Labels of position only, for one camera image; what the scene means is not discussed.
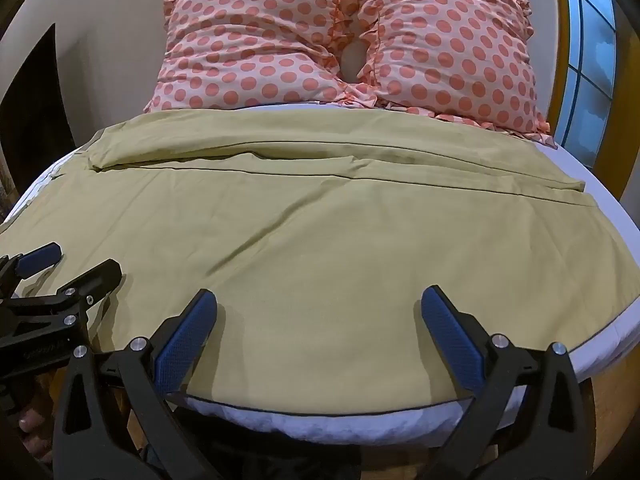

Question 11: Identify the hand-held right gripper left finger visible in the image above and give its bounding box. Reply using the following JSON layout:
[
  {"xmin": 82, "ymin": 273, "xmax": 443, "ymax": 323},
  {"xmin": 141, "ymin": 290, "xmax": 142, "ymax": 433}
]
[{"xmin": 52, "ymin": 287, "xmax": 220, "ymax": 480}]

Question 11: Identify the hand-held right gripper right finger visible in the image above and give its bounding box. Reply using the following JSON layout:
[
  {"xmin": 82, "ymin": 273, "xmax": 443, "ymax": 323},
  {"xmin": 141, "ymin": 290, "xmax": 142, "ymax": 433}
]
[{"xmin": 421, "ymin": 285, "xmax": 597, "ymax": 480}]

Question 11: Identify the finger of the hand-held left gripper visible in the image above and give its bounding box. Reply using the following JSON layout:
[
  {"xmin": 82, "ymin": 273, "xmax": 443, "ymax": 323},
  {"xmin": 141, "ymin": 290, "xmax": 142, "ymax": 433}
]
[
  {"xmin": 0, "ymin": 242, "xmax": 64, "ymax": 292},
  {"xmin": 50, "ymin": 259, "xmax": 124, "ymax": 333}
]

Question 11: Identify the yellow-green bed sheet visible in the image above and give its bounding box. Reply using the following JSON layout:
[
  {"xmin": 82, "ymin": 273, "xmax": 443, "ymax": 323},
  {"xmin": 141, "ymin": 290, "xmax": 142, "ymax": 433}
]
[{"xmin": 0, "ymin": 109, "xmax": 640, "ymax": 411}]

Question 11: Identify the person's left hand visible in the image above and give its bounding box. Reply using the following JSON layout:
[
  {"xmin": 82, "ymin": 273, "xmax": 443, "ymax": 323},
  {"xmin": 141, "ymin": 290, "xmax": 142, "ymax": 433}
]
[{"xmin": 17, "ymin": 392, "xmax": 57, "ymax": 467}]

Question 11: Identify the dark wooden door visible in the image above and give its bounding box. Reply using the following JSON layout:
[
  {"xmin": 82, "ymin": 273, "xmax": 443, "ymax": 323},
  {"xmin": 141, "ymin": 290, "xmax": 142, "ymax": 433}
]
[{"xmin": 0, "ymin": 22, "xmax": 77, "ymax": 198}]

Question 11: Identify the white bed mattress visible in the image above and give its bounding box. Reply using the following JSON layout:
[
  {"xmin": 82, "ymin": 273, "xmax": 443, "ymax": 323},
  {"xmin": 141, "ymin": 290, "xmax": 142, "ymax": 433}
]
[{"xmin": 0, "ymin": 100, "xmax": 640, "ymax": 437}]

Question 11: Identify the pink polka dot pillow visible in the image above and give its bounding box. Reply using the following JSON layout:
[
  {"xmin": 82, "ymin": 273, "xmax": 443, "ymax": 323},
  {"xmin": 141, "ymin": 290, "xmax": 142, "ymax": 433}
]
[
  {"xmin": 350, "ymin": 0, "xmax": 557, "ymax": 145},
  {"xmin": 144, "ymin": 0, "xmax": 381, "ymax": 114}
]

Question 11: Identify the blue framed window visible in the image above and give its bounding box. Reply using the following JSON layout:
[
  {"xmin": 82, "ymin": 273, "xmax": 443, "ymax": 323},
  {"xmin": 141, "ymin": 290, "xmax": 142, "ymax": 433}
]
[{"xmin": 554, "ymin": 0, "xmax": 619, "ymax": 162}]

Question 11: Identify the wooden bed frame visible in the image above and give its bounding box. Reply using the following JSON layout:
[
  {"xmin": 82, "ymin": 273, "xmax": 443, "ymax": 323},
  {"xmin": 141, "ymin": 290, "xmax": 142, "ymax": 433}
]
[{"xmin": 585, "ymin": 360, "xmax": 640, "ymax": 480}]

